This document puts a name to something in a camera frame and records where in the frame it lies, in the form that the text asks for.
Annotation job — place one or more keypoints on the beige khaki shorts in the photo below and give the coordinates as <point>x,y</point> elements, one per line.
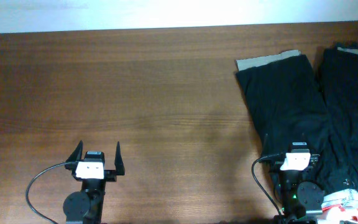
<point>244,64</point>

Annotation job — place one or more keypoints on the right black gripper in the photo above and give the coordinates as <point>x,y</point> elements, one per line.
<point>275,163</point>

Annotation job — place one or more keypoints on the black shorts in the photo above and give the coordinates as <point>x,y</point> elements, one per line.
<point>288,97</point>

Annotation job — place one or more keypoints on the red and white garment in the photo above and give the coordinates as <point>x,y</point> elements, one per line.
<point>340,207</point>

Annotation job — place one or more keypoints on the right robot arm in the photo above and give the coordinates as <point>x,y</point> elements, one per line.
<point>301,198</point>

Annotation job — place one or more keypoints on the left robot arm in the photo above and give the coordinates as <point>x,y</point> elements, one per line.
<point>86,205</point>

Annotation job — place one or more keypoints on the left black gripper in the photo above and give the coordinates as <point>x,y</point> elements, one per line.
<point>111,173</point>

